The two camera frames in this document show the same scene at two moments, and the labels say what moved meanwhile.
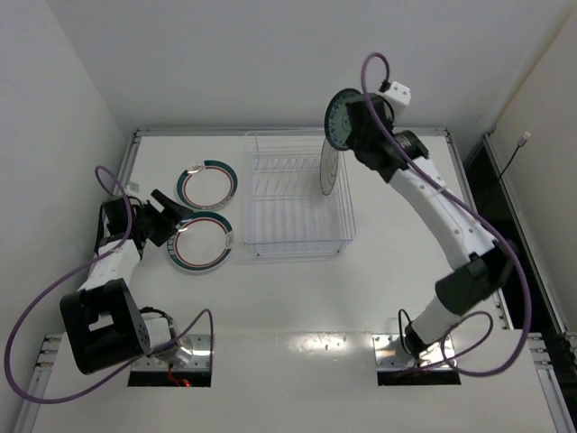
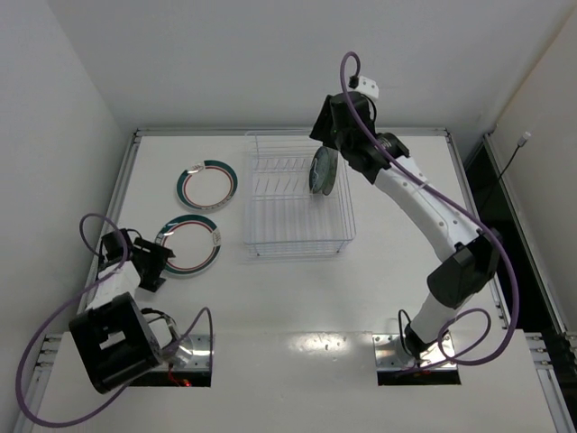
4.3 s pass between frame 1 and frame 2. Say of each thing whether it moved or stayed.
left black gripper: moved
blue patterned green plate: moved
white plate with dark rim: stayed
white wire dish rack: stayed
